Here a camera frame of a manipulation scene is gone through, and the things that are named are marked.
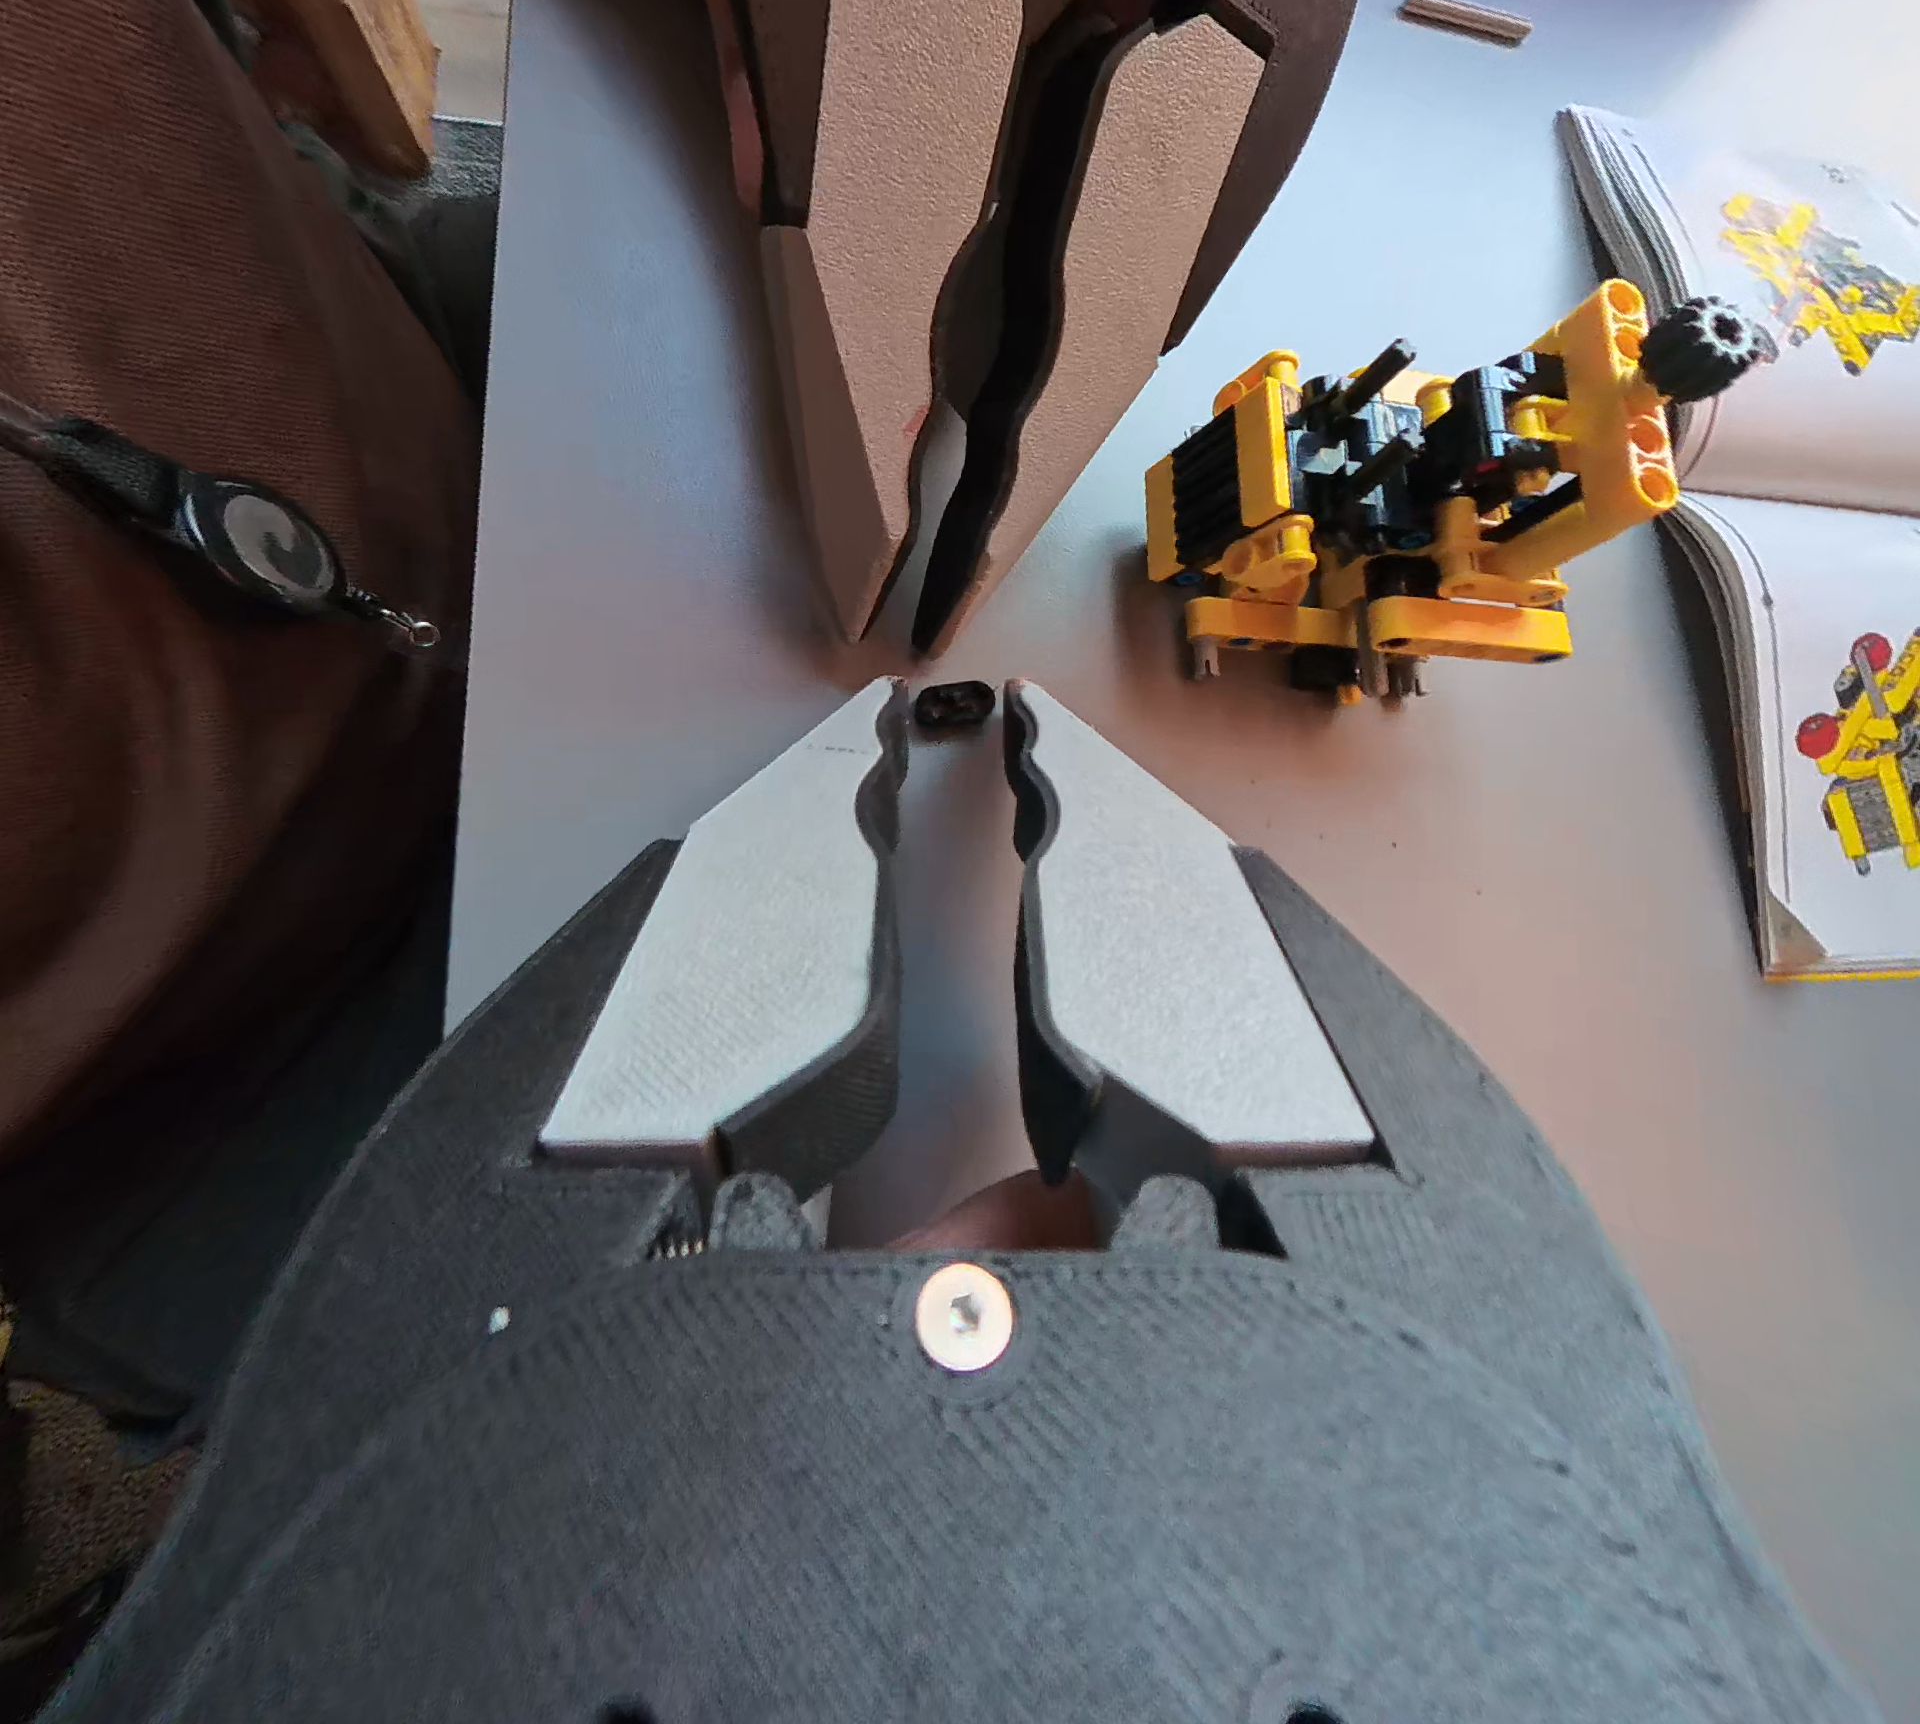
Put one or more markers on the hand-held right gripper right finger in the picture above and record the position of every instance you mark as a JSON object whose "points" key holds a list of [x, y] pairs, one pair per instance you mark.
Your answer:
{"points": [[1183, 975]]}

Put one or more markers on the person's brown sweater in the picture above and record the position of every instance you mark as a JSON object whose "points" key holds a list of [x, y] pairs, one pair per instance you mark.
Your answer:
{"points": [[195, 255]]}

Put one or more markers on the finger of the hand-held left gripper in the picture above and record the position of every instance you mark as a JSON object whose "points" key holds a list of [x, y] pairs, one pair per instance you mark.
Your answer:
{"points": [[1147, 195], [883, 148]]}

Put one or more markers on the yellow black lego vehicle model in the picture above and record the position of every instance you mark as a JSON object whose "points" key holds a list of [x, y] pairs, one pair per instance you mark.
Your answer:
{"points": [[1350, 494]]}

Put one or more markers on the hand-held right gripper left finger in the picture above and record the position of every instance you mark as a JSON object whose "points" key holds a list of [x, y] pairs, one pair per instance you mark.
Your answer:
{"points": [[751, 944]]}

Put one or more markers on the lego instruction booklet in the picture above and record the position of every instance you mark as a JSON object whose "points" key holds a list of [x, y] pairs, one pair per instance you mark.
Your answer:
{"points": [[1801, 524]]}

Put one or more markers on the small black lego piece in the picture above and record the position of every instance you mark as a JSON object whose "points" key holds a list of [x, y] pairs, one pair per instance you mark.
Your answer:
{"points": [[948, 704]]}

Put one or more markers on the brown lego axle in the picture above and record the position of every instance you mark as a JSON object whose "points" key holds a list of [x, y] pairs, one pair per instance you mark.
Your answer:
{"points": [[1467, 16]]}

